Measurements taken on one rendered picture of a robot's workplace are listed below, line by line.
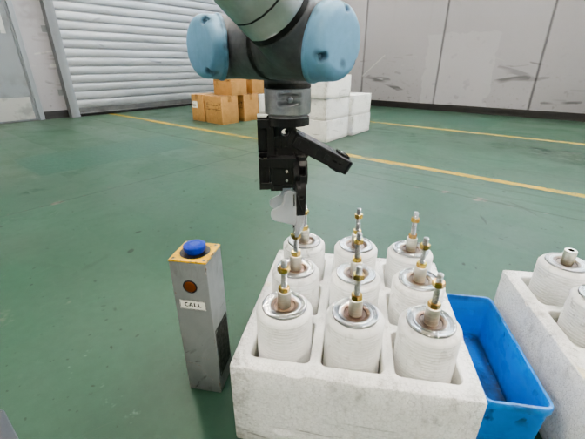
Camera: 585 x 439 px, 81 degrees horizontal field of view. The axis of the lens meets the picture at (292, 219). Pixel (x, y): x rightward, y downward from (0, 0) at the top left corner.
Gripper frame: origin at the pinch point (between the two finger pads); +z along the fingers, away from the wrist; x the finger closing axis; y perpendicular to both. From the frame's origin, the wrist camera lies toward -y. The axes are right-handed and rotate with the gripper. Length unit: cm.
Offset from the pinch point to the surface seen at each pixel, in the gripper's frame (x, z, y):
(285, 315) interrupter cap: 14.3, 9.1, 3.9
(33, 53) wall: -414, -39, 264
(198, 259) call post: 5.5, 3.0, 18.3
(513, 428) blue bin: 24, 28, -34
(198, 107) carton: -376, 19, 76
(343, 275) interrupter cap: 4.0, 9.0, -8.1
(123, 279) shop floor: -38, 34, 52
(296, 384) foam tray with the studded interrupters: 19.7, 18.4, 2.6
